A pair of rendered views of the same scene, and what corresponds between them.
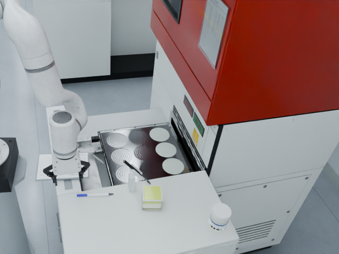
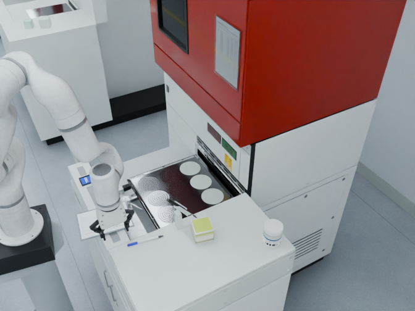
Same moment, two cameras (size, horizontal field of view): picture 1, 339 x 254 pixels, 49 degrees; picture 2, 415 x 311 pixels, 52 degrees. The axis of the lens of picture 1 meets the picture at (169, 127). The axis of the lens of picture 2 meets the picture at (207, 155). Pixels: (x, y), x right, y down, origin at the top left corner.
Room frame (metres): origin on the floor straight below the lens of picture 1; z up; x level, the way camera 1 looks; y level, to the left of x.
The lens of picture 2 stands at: (-0.16, 0.11, 2.26)
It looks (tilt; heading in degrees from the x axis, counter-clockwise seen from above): 40 degrees down; 354
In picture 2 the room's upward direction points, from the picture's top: straight up
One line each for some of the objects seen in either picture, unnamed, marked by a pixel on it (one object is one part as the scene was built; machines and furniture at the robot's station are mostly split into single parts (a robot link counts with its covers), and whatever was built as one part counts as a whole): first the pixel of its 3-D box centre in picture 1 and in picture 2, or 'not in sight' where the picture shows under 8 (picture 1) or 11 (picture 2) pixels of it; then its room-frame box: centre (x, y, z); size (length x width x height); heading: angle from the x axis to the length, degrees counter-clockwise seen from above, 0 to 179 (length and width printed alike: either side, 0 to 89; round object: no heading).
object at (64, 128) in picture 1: (64, 130); (105, 182); (0.91, 0.35, 1.26); 0.09 x 0.08 x 0.13; 165
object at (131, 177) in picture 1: (135, 177); (181, 213); (0.95, 0.10, 1.03); 0.06 x 0.04 x 0.13; 114
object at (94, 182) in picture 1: (88, 169); (127, 218); (1.09, 0.33, 0.87); 0.36 x 0.08 x 0.03; 24
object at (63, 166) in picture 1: (66, 160); (110, 212); (0.90, 0.35, 1.12); 0.10 x 0.07 x 0.11; 114
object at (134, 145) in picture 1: (144, 152); (180, 190); (1.22, 0.10, 0.90); 0.34 x 0.34 x 0.01; 24
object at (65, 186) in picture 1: (62, 155); (99, 210); (1.13, 0.46, 0.89); 0.55 x 0.09 x 0.14; 24
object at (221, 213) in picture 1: (219, 218); (272, 234); (0.83, -0.23, 1.01); 0.07 x 0.07 x 0.10
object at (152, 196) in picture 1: (151, 198); (202, 230); (0.89, 0.02, 1.00); 0.07 x 0.07 x 0.07; 10
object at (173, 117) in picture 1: (184, 145); (218, 173); (1.32, -0.09, 0.89); 0.44 x 0.02 x 0.10; 24
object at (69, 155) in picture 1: (65, 148); (108, 200); (0.90, 0.35, 1.18); 0.09 x 0.08 x 0.03; 114
